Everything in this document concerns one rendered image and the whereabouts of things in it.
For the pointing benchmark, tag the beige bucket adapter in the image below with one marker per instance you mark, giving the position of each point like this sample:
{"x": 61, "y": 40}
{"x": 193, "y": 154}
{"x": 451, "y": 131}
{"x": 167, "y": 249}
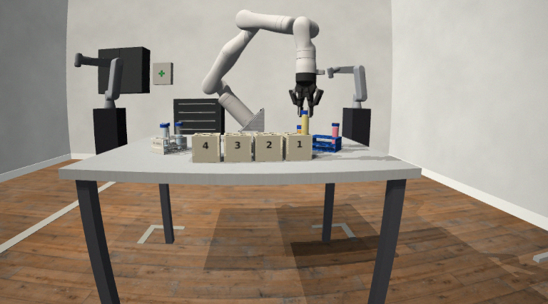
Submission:
{"x": 237, "y": 147}
{"x": 206, "y": 147}
{"x": 268, "y": 146}
{"x": 297, "y": 147}

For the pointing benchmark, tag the blue tube rack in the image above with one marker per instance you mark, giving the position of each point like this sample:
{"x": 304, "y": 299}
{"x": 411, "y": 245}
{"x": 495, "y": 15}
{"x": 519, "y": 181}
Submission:
{"x": 318, "y": 145}

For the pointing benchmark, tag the beige tube rack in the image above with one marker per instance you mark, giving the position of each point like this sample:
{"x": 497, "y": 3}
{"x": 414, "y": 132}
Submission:
{"x": 158, "y": 145}

